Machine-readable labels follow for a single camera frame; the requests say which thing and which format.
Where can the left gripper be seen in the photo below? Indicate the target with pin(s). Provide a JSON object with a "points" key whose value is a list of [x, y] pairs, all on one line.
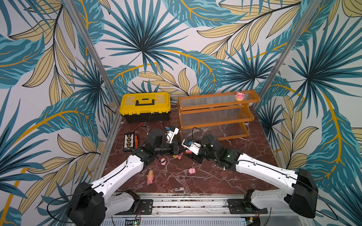
{"points": [[175, 148]]}

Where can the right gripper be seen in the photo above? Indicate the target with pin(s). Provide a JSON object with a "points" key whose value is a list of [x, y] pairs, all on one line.
{"points": [[198, 154]]}

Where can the pink yellow figure toy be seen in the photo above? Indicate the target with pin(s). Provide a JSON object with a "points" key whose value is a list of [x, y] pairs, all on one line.
{"points": [[178, 156]]}

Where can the pink round pig figure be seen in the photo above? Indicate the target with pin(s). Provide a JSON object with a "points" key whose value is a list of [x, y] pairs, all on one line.
{"points": [[239, 96]]}

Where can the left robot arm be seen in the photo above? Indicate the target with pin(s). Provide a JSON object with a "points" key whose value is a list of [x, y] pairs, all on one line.
{"points": [[96, 201]]}

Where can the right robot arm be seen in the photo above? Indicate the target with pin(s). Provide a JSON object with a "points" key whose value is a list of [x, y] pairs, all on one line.
{"points": [[296, 189]]}

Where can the yellow black toolbox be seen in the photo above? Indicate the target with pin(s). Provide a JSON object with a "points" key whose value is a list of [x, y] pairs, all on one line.
{"points": [[146, 107]]}

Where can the orange clear plastic shelf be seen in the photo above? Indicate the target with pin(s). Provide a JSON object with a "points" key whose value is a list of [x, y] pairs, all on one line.
{"points": [[221, 115]]}

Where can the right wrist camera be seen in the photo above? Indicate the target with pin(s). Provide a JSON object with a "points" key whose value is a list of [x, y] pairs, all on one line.
{"points": [[192, 146]]}

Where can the orange handled screwdriver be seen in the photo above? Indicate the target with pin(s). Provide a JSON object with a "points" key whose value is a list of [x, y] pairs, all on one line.
{"points": [[136, 141]]}

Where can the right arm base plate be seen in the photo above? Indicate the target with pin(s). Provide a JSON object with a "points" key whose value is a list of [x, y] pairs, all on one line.
{"points": [[239, 206]]}

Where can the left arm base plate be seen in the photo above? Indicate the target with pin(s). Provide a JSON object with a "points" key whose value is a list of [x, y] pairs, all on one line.
{"points": [[143, 207]]}

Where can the aluminium mounting rail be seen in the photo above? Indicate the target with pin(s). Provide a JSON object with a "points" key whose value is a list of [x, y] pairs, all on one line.
{"points": [[203, 210]]}

